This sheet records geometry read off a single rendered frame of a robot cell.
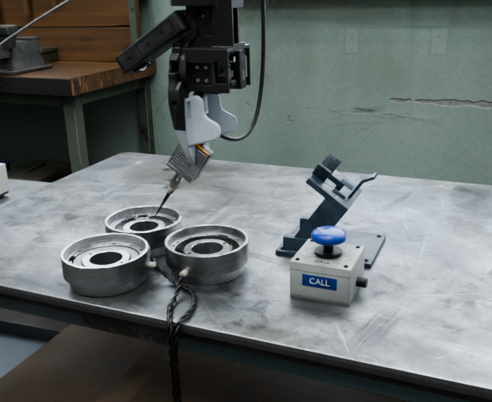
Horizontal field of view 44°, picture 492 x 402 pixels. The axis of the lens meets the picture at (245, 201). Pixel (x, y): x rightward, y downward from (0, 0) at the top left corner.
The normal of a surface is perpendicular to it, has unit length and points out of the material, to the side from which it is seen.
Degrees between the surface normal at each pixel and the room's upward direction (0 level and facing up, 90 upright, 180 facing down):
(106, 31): 90
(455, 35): 90
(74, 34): 90
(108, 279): 90
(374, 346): 0
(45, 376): 0
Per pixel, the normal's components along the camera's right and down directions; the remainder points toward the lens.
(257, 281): -0.03, -0.94
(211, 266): 0.16, 0.33
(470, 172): -0.40, 0.32
